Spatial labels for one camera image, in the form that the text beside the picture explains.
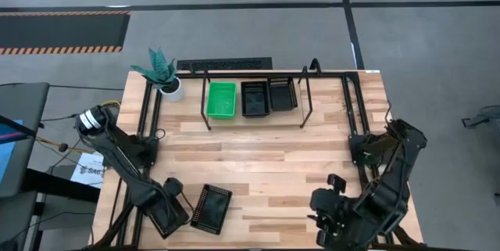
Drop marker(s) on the black low bench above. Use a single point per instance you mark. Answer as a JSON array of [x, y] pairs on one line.
[[58, 186]]

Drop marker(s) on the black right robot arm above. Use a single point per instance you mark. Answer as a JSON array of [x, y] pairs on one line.
[[390, 196]]

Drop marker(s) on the green artificial plant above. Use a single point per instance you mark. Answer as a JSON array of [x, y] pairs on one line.
[[160, 69]]

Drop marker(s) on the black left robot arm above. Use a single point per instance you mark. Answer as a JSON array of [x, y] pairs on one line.
[[117, 153]]

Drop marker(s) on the white plant pot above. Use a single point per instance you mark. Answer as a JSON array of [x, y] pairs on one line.
[[173, 92]]

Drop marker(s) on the green plastic basket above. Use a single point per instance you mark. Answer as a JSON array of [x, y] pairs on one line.
[[221, 100]]

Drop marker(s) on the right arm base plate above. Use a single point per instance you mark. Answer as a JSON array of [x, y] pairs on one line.
[[356, 154]]

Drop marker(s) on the black hazard-striped floor mat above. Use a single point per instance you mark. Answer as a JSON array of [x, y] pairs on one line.
[[62, 32]]

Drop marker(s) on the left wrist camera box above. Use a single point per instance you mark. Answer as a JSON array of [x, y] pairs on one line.
[[173, 186]]

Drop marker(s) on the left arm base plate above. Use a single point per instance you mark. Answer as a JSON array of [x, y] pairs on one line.
[[151, 153]]

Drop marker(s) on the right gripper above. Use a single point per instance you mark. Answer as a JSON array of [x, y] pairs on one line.
[[332, 212]]

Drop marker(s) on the blue-screen laptop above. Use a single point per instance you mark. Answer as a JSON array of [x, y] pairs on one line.
[[6, 153]]

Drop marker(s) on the black metal rack frame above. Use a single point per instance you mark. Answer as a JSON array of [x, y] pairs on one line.
[[273, 120]]

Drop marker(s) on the grey cart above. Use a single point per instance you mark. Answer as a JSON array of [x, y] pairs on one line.
[[23, 102]]

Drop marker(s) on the black aluminium frame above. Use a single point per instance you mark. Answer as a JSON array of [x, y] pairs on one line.
[[254, 75]]

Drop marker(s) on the black perforated floor grate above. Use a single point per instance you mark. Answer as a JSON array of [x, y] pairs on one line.
[[224, 64]]

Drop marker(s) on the printed white paper sheet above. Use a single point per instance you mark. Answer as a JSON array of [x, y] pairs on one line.
[[90, 171]]

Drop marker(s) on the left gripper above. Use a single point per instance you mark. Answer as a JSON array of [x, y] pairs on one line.
[[158, 204]]

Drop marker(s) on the black floor stand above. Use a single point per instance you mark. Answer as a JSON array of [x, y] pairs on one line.
[[482, 119]]

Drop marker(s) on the black plastic basket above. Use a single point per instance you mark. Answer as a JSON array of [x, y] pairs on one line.
[[255, 100], [211, 209], [176, 228], [282, 94]]

